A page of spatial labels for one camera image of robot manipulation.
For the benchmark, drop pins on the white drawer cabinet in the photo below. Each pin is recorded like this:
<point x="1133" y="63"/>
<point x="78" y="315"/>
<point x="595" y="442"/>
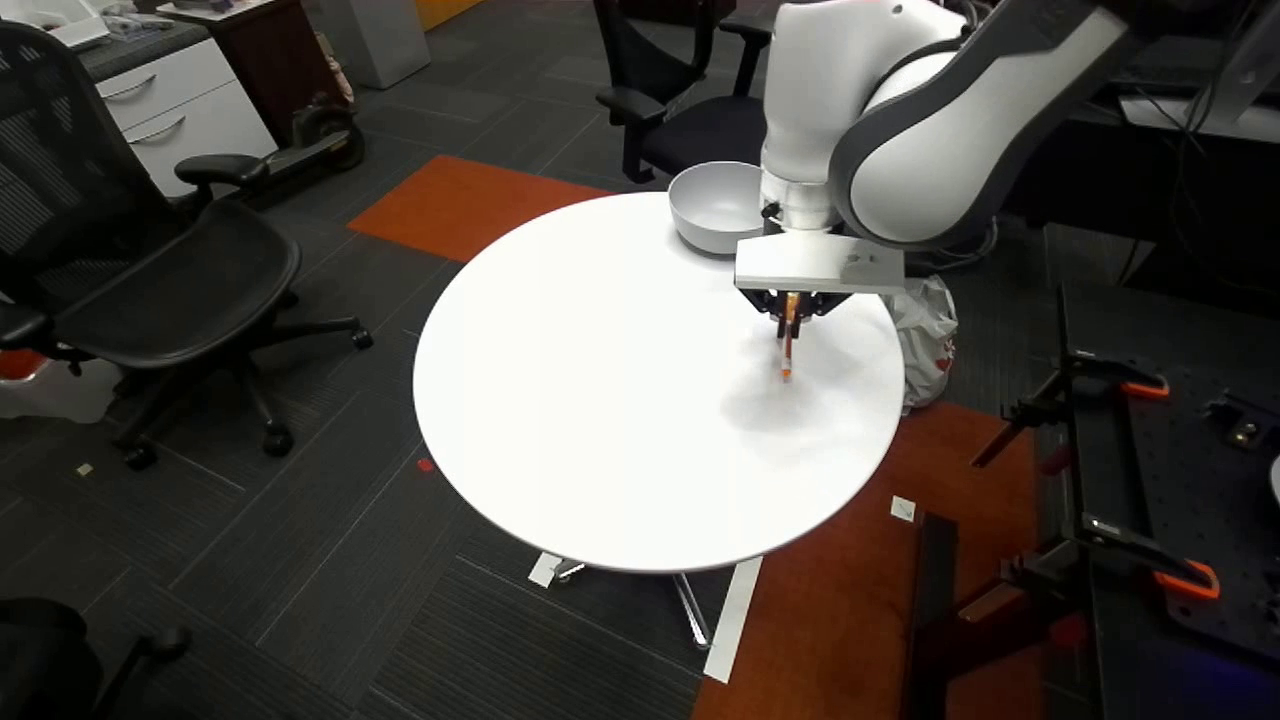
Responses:
<point x="184" y="126"/>

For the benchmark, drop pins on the black upright post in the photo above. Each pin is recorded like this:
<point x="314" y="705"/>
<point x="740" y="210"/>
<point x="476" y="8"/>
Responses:
<point x="934" y="625"/>

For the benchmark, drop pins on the black padded office chair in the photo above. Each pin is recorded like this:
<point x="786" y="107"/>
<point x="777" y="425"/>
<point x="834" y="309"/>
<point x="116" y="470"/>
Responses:
<point x="47" y="660"/>

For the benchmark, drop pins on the small black device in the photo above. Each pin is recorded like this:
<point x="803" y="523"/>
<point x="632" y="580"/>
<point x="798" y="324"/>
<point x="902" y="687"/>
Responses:
<point x="1242" y="425"/>

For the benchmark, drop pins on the white table base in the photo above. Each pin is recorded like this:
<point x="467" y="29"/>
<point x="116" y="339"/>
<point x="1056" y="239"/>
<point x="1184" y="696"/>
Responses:
<point x="733" y="622"/>

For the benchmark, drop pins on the black work table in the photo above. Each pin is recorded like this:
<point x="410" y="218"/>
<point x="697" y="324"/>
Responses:
<point x="1175" y="534"/>

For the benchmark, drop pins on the small white paper scrap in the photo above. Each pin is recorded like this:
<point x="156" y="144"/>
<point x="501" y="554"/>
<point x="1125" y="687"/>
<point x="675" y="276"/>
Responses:
<point x="905" y="511"/>

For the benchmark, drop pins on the grey bin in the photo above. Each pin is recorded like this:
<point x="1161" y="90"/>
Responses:
<point x="375" y="42"/>

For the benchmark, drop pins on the white round bowl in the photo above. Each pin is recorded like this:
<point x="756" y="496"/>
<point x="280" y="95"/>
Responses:
<point x="704" y="200"/>

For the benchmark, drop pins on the white flat floor object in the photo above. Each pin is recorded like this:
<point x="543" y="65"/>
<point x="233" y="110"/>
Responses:
<point x="54" y="396"/>

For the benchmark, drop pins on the black mesh office chair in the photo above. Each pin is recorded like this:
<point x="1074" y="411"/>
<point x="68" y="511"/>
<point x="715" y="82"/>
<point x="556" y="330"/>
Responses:
<point x="175" y="287"/>

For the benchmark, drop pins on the white plastic bag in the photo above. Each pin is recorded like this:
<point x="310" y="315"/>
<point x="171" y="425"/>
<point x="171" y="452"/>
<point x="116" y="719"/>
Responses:
<point x="930" y="332"/>

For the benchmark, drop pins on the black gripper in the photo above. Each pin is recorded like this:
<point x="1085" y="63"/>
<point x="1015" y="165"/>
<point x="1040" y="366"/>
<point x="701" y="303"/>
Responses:
<point x="764" y="295"/>

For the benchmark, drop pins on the white paper stack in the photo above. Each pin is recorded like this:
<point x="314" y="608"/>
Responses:
<point x="54" y="23"/>

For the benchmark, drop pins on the orange and white marker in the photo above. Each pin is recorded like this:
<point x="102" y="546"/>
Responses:
<point x="790" y="348"/>

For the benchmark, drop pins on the black desk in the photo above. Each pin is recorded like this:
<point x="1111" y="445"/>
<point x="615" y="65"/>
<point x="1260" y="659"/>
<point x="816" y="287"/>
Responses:
<point x="1133" y="173"/>

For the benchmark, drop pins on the black kick scooter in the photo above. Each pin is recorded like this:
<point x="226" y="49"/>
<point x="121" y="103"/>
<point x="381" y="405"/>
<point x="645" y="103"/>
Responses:
<point x="325" y="132"/>

